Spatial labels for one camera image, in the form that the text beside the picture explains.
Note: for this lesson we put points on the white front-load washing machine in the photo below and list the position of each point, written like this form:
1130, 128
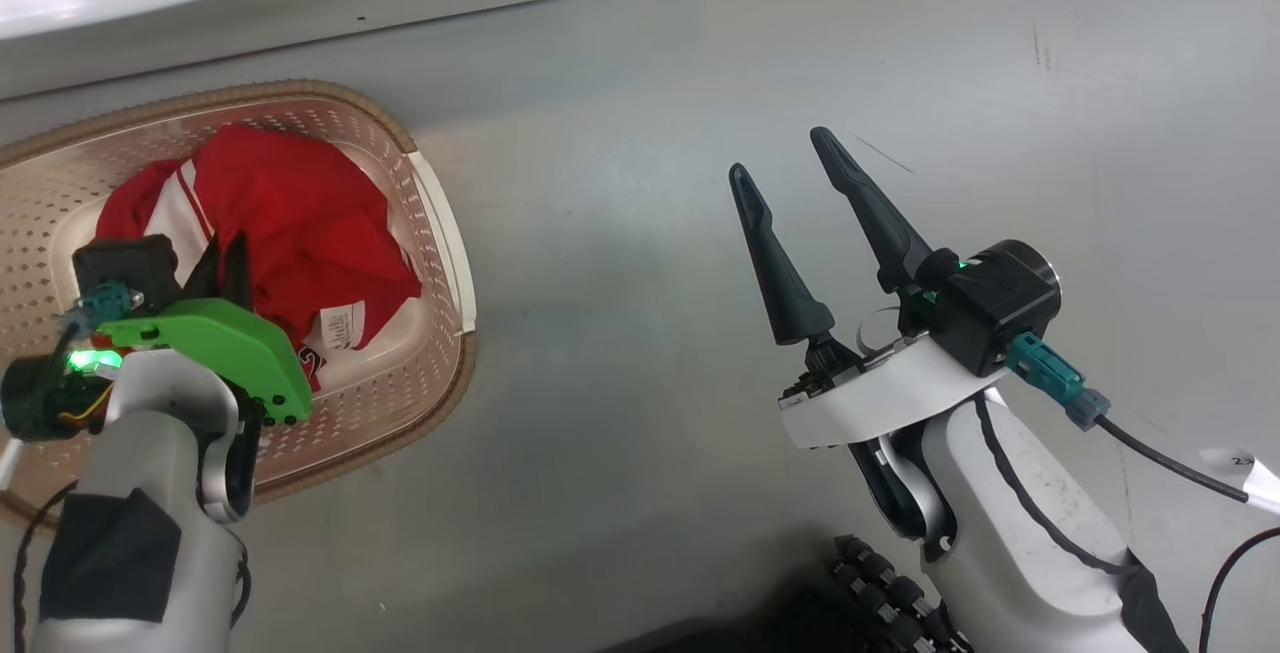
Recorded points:
300, 3

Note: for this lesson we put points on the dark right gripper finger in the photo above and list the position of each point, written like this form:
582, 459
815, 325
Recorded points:
880, 223
785, 283

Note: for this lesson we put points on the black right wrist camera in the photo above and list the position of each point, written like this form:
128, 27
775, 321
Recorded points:
990, 313

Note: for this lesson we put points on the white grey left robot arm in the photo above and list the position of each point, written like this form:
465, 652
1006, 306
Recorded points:
170, 413

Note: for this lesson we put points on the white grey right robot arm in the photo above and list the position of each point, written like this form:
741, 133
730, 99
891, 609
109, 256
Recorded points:
1020, 533

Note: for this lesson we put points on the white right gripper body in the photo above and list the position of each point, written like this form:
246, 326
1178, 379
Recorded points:
890, 398

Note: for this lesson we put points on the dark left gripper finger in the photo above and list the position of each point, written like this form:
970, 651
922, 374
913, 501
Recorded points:
238, 273
208, 278

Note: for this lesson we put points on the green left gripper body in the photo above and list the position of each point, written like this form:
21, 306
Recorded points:
230, 343

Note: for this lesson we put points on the red and white garment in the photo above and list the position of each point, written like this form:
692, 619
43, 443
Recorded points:
300, 223

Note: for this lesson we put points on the cream perforated laundry basket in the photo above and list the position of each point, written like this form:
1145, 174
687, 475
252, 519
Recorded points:
400, 373

